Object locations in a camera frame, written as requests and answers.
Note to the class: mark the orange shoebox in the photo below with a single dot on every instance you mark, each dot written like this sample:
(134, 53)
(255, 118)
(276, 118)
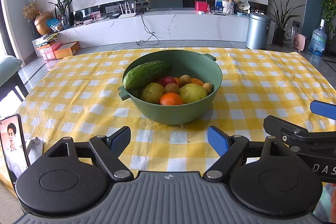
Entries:
(67, 50)

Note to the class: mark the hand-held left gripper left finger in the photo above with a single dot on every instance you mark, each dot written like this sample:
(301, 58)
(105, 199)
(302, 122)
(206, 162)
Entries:
(119, 138)

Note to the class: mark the light green seat cushion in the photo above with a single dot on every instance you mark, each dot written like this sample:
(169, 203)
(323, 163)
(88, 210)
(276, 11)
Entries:
(9, 69)

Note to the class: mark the yellow checked tablecloth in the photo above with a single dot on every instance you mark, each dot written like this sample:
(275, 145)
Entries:
(78, 98)

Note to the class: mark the green plant in glass vase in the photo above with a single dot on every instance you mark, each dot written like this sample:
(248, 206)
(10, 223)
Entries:
(64, 6)

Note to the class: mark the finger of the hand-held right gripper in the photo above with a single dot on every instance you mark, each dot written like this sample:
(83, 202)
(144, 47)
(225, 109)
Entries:
(291, 132)
(323, 108)

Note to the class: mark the white plastic bag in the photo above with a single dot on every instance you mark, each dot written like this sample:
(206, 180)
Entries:
(288, 39)

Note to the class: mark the long-leaf potted plant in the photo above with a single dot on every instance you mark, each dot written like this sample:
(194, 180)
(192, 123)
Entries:
(279, 35)

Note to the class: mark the red box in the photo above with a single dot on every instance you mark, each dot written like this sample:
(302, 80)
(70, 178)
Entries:
(201, 6)

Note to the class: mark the round paper fan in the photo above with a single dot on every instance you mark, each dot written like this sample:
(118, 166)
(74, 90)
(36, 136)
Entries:
(242, 1)

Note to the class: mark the silver trash can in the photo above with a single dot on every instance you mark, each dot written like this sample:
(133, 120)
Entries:
(257, 32)

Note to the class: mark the blue snack bag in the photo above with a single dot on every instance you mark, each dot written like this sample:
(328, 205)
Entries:
(54, 24)

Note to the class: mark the dried flower bunch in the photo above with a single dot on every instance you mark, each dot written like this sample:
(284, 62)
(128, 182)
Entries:
(31, 10)

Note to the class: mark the golden round vase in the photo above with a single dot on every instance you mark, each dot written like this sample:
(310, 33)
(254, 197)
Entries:
(43, 24)

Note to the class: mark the blue water bottle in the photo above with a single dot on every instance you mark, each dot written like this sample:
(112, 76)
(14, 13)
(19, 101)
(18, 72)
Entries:
(318, 41)

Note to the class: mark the pink photo frame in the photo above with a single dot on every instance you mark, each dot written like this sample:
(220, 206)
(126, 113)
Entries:
(95, 14)

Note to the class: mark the reddish yellow pear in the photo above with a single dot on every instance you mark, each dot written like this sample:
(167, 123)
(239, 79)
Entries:
(152, 92)

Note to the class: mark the green colander bowl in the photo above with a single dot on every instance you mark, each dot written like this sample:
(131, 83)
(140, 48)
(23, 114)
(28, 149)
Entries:
(170, 113)

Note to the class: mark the yellow-green pear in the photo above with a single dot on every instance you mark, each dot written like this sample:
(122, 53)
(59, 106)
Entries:
(193, 93)

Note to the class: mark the white marble television cabinet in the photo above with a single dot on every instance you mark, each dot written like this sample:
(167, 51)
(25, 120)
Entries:
(183, 27)

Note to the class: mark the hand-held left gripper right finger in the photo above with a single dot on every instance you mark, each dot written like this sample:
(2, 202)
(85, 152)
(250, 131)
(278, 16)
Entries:
(218, 140)

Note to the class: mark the black chair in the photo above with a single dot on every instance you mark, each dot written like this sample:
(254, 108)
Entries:
(18, 87)

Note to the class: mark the orange tangerine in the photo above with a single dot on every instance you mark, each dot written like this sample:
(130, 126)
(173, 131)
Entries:
(177, 81)
(171, 100)
(197, 81)

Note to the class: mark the brown longan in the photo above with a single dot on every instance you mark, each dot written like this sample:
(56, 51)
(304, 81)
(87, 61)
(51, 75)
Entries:
(208, 87)
(172, 88)
(185, 80)

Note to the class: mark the pink shoebox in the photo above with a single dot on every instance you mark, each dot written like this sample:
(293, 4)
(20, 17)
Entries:
(48, 52)

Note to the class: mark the black smartphone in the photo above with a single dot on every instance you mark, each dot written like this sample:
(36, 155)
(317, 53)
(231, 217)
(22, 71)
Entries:
(13, 150)

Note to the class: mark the white router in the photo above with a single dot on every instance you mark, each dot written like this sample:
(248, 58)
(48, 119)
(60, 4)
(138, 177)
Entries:
(128, 12)

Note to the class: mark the green cucumber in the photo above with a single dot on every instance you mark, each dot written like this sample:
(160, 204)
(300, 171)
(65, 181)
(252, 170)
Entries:
(147, 73)

